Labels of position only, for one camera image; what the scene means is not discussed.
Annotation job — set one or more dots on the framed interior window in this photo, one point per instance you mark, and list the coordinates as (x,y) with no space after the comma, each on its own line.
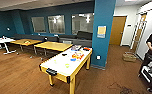
(82,24)
(38,24)
(56,24)

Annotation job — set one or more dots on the green bowl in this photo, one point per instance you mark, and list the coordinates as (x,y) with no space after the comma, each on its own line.
(67,65)

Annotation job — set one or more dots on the dark grey sofa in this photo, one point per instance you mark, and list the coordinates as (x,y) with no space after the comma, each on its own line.
(78,38)

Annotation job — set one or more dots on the white wall outlet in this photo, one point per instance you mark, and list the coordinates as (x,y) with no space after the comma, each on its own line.
(98,57)

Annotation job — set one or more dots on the yellow cup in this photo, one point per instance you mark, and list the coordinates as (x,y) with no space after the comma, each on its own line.
(55,61)

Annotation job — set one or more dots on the long dark grey bench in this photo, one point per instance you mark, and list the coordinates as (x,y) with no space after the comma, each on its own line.
(35,36)

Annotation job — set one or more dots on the yellow wooden table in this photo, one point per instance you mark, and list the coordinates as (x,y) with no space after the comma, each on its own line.
(53,46)
(25,42)

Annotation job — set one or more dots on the flat red object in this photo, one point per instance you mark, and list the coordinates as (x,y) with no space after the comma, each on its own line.
(87,49)

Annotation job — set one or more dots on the air hockey table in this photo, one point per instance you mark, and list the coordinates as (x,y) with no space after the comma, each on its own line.
(62,68)

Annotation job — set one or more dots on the pale framed wall sign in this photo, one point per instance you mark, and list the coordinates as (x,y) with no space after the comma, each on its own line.
(101,31)

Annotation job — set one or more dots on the small white table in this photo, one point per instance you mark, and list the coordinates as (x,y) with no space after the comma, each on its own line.
(3,40)

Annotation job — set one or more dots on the open cardboard box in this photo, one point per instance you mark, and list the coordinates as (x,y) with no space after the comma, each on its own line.
(129,57)

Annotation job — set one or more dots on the red orange game box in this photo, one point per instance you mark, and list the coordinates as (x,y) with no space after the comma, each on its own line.
(78,55)

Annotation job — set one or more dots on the brown wooden door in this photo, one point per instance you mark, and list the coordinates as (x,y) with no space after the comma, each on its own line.
(117,30)

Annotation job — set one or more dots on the black wheeled cart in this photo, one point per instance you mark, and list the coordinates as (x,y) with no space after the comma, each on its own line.
(148,71)

